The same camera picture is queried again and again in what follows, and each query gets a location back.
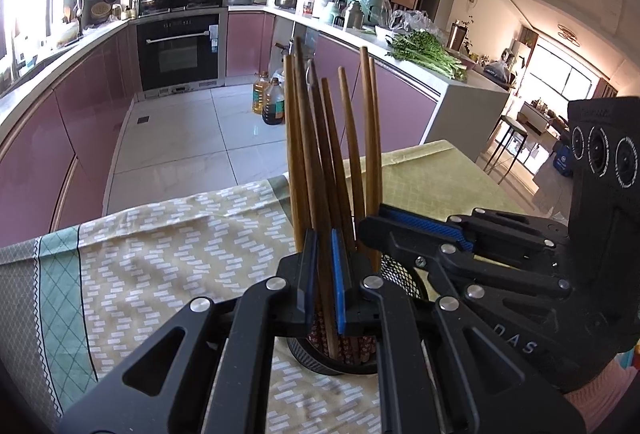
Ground teal round appliance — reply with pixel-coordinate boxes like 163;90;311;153
346;0;391;27

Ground black built-in oven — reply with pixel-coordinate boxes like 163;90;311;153
136;14;223;93

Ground black mesh utensil holder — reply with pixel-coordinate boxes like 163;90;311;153
287;254;433;377

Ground yellow cooking oil bottle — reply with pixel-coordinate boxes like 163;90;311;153
251;71;271;115

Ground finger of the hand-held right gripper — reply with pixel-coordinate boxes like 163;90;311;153
380;205;571;252
359;215;573;302

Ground steel thermos flask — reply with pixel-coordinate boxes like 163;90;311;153
345;1;365;30

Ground clear plastic bag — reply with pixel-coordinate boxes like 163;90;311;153
390;10;443;37

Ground bunch of green vegetables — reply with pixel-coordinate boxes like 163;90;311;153
387;31;468;82

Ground bunch of wooden chopsticks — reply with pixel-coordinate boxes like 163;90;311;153
282;36;383;362

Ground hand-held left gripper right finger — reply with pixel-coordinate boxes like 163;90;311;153
331;228;586;434

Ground patterned tablecloth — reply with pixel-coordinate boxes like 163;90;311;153
0;140;531;434

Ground black stool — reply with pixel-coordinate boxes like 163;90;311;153
482;115;530;185

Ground person's right forearm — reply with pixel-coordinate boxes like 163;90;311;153
562;354;638;434

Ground living room window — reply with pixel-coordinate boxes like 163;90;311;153
527;38;596;115

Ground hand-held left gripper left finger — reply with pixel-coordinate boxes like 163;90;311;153
57;229;321;434

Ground pink base cabinets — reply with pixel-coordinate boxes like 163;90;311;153
227;6;511;155
0;18;141;247

